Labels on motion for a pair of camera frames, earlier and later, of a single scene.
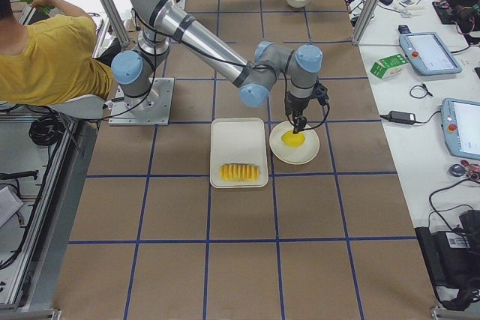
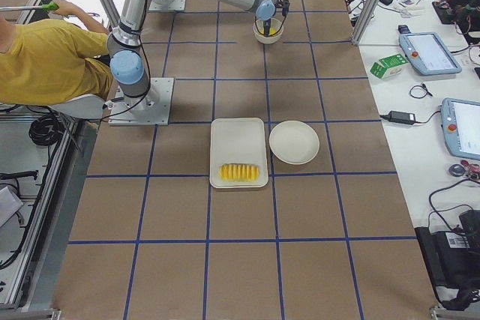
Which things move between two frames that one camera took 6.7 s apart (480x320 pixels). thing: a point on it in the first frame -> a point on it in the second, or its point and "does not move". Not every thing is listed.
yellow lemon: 292,139 -> 272,31
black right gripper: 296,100 -> 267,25
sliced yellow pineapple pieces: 239,172 does not move
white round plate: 290,154 does not move
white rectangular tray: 238,141 does not move
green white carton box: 388,67 does not move
